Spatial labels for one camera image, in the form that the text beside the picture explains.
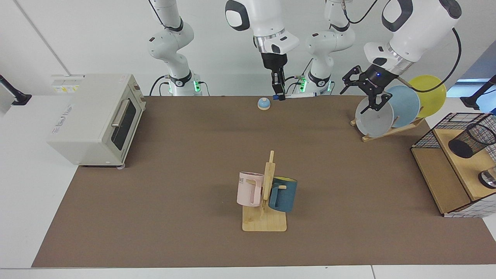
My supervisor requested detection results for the brown table cloth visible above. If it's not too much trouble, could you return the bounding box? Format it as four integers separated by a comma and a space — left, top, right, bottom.
32, 96, 496, 268

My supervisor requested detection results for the wooden cup stand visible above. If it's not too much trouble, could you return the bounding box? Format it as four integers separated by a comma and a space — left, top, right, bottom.
242, 150, 288, 232

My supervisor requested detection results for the pink cup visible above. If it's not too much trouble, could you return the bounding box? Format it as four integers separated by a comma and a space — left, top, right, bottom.
237, 172, 265, 207

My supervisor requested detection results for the black base cable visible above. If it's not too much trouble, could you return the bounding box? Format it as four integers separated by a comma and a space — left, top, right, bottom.
275, 75, 308, 96
149, 75, 172, 96

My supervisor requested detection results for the black camera stand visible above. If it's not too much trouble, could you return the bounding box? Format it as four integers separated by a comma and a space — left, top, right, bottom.
460, 74, 496, 111
0, 75, 32, 106

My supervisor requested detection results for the pale toaster oven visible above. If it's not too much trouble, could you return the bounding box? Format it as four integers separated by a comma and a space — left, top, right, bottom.
46, 74, 146, 170

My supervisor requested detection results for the white marker with blue cap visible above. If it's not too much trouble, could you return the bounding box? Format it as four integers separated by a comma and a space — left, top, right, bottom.
272, 92, 316, 100

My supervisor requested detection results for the wooden plate rack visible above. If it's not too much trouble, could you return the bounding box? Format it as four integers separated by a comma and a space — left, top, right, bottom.
350, 116, 425, 143

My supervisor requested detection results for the yellow plate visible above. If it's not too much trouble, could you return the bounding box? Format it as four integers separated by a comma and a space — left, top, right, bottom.
406, 74, 447, 119

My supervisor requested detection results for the white box with yellow labels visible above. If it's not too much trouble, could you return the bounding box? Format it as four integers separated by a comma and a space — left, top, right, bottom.
51, 74, 85, 93

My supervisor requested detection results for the grey plate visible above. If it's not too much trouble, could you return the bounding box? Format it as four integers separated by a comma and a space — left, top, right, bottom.
355, 95, 394, 138

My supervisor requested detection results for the wire basket with wooden floor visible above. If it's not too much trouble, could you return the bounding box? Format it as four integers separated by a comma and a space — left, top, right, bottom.
411, 112, 496, 218

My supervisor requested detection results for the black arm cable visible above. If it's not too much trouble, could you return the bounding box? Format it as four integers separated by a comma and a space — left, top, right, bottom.
341, 0, 462, 93
147, 0, 167, 28

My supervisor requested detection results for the black mesh pen holder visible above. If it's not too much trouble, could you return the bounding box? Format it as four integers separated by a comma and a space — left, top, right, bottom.
448, 123, 496, 158

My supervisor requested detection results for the light blue plate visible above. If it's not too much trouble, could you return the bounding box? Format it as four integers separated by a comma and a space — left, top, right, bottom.
382, 85, 421, 128

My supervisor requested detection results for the dark teal cup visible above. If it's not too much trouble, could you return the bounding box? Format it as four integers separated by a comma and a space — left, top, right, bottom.
268, 176, 298, 213

